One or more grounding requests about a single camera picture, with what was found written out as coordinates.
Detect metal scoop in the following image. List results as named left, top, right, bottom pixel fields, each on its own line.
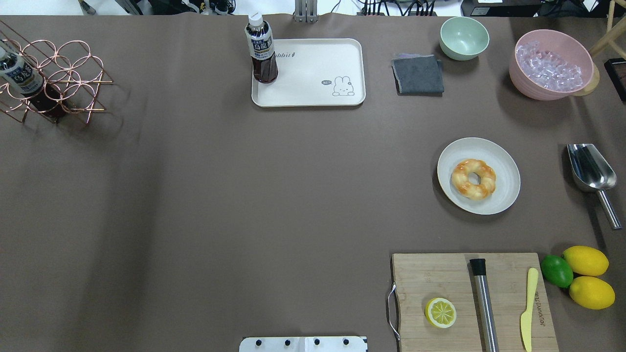
left=566, top=143, right=623, bottom=230

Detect pink bowl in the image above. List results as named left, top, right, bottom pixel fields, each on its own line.
left=509, top=29, right=593, bottom=101

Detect ice cubes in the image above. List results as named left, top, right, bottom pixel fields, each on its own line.
left=515, top=41, right=583, bottom=92

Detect aluminium post bracket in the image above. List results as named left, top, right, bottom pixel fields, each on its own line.
left=293, top=0, right=319, bottom=23

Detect tea bottle on tray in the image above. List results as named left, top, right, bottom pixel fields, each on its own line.
left=245, top=12, right=279, bottom=83

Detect upper yellow lemon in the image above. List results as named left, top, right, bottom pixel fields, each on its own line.
left=561, top=245, right=609, bottom=277

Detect lemon half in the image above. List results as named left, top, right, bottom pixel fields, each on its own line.
left=425, top=298, right=457, bottom=329

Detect wooden coaster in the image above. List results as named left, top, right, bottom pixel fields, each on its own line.
left=573, top=64, right=600, bottom=97

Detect lower yellow lemon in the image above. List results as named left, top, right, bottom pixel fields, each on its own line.
left=568, top=276, right=616, bottom=310

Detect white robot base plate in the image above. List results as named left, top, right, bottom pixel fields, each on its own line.
left=239, top=336, right=369, bottom=352

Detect white plate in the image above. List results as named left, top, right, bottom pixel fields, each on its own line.
left=437, top=137, right=521, bottom=215

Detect green lime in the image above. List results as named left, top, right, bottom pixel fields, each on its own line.
left=539, top=255, right=573, bottom=289

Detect grey folded cloth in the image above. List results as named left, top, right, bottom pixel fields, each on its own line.
left=392, top=53, right=445, bottom=94

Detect tea bottle in rack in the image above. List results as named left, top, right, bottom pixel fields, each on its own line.
left=0, top=47, right=67, bottom=123

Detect green bowl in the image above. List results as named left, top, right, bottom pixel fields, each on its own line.
left=440, top=17, right=490, bottom=62

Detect yellow plastic knife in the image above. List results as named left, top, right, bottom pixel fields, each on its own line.
left=519, top=267, right=539, bottom=352

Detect white rabbit tray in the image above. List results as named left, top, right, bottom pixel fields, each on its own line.
left=251, top=38, right=366, bottom=108

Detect wooden cutting board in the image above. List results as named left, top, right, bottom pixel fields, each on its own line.
left=391, top=253, right=539, bottom=352

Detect steel muddler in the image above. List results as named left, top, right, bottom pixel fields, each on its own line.
left=469, top=258, right=499, bottom=352

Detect copper wire bottle rack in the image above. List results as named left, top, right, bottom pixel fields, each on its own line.
left=1, top=22, right=114, bottom=125

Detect wooden chair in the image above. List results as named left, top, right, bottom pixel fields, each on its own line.
left=588, top=0, right=626, bottom=59

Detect glazed donut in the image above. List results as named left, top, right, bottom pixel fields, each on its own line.
left=451, top=158, right=497, bottom=200

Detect dark framed box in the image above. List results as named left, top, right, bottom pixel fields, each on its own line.
left=604, top=58, right=626, bottom=102

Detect yellow lemon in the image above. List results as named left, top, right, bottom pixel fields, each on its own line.
left=568, top=276, right=616, bottom=310
left=561, top=245, right=609, bottom=277

